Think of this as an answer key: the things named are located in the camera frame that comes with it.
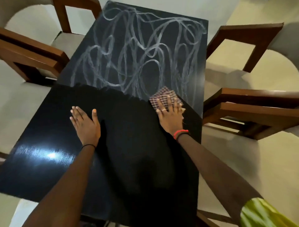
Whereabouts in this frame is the person's left hand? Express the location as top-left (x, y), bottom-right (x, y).
top-left (69, 106), bottom-right (101, 147)

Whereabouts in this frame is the person's right hand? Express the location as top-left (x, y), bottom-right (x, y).
top-left (156, 95), bottom-right (186, 136)

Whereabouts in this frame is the checkered cleaning cloth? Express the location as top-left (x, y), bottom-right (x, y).
top-left (149, 86), bottom-right (184, 110)

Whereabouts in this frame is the person's left forearm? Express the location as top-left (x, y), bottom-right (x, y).
top-left (22, 145), bottom-right (97, 227)

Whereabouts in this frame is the person's right forearm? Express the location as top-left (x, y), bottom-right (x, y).
top-left (178, 134), bottom-right (263, 225)

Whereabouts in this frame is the red thread wristband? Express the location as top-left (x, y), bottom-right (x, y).
top-left (173, 129), bottom-right (189, 140)

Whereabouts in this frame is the black thread wristband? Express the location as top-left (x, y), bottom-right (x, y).
top-left (175, 132), bottom-right (191, 142)

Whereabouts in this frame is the brown wooden chair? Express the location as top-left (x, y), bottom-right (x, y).
top-left (202, 88), bottom-right (299, 141)
top-left (206, 23), bottom-right (284, 73)
top-left (0, 28), bottom-right (70, 85)
top-left (51, 0), bottom-right (102, 54)

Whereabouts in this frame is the green sleeve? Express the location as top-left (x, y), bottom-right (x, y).
top-left (239, 198), bottom-right (299, 227)

